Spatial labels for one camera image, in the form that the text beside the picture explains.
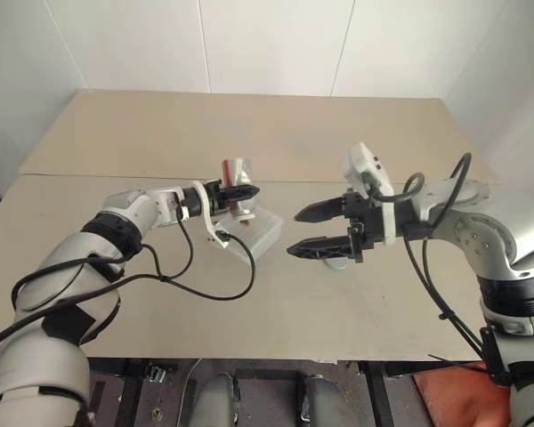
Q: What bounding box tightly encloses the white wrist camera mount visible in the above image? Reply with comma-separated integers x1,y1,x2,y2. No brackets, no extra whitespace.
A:
191,180,231,248
344,141,398,246

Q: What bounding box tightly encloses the clear plastic box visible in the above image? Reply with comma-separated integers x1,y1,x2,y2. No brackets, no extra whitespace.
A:
213,207,284,260

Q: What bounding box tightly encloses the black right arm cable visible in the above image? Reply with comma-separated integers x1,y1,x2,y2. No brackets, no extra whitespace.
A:
367,152,495,373

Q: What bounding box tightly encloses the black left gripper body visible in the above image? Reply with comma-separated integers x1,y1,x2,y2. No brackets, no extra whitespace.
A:
206,179,228,220

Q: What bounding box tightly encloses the clear jar with red label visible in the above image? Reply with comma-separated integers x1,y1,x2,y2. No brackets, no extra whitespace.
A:
222,157,258,222

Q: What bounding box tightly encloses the dark rounded grey shape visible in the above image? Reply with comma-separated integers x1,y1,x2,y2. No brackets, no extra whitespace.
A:
296,372,344,427

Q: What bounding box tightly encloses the small metal clamp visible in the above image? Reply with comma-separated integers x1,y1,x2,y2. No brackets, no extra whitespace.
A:
145,361,179,383

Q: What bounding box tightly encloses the orange cushion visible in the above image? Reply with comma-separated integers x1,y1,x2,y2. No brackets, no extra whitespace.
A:
412,362,514,427

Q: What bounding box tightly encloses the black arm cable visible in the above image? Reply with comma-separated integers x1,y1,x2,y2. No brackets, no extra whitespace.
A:
0,208,257,366
367,152,495,373

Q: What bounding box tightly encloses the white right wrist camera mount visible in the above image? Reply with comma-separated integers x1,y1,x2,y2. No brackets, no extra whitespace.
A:
344,141,398,246

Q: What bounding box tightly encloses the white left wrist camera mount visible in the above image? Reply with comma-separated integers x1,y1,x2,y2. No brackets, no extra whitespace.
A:
191,180,231,248

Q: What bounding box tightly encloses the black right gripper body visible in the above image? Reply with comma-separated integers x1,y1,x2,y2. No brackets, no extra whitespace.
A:
344,191,387,264

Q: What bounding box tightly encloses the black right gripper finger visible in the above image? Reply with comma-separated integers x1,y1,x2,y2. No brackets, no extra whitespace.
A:
286,234,354,261
293,197,349,224

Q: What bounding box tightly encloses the thin white cable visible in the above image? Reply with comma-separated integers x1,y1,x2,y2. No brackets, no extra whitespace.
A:
180,355,205,427

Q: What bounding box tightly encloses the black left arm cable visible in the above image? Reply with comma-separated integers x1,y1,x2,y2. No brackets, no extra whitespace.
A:
0,208,257,366

